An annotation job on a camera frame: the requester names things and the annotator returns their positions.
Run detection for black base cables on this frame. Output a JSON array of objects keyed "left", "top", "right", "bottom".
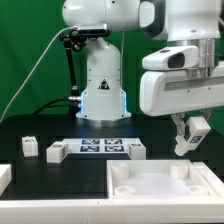
[{"left": 33, "top": 97, "right": 81, "bottom": 116}]

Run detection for grey mounted camera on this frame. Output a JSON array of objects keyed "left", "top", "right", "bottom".
[{"left": 77, "top": 24, "right": 110, "bottom": 37}]

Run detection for white sheet with markers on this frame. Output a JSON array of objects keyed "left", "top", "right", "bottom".
[{"left": 64, "top": 138, "right": 142, "bottom": 153}]

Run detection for white fence left rail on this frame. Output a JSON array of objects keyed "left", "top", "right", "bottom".
[{"left": 0, "top": 164, "right": 12, "bottom": 196}]

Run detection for white fence front rail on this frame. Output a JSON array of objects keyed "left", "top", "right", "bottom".
[{"left": 0, "top": 199, "right": 224, "bottom": 224}]

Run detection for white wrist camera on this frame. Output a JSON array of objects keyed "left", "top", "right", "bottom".
[{"left": 142, "top": 46, "right": 199, "bottom": 71}]

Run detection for white camera cable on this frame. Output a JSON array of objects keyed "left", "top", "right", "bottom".
[{"left": 0, "top": 25, "right": 80, "bottom": 124}]

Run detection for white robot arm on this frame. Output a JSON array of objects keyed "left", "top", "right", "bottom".
[{"left": 62, "top": 0, "right": 224, "bottom": 116}]

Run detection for white square tabletop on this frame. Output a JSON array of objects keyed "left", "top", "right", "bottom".
[{"left": 107, "top": 160, "right": 218, "bottom": 199}]

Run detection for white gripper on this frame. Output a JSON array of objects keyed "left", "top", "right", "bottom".
[{"left": 140, "top": 63, "right": 224, "bottom": 136}]

